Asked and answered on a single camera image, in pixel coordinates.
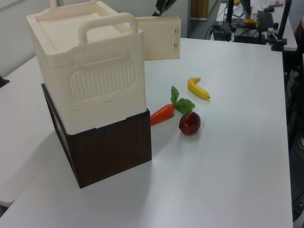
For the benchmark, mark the yellow toy banana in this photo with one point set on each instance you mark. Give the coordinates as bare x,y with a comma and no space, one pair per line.
196,89

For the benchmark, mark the cream plastic cabinet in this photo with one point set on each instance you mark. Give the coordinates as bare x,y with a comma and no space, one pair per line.
95,71

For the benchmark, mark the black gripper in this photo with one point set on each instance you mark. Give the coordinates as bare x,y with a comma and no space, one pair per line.
167,4

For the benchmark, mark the small yellow object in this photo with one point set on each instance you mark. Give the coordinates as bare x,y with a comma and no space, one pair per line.
250,21

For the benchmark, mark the black equipment box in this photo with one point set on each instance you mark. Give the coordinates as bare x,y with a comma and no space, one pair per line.
222,31

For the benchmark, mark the cream cabinet door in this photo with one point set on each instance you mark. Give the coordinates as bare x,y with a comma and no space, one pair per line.
156,40

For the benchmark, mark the thin black pole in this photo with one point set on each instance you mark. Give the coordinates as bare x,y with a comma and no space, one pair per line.
229,10

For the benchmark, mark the light wooden board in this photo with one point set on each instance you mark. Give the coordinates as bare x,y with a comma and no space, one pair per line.
203,8

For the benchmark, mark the dark brown wooden box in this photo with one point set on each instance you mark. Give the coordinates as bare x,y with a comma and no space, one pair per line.
107,152

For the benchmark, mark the black computer mouse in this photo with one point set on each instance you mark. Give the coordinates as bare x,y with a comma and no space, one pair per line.
269,9

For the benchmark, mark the black pole with clamp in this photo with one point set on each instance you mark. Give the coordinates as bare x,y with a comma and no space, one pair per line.
283,23

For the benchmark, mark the dark red toy apple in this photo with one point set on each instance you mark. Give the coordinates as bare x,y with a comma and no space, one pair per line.
190,123

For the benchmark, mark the orange toy carrot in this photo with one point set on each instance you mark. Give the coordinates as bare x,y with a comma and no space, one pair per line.
161,114

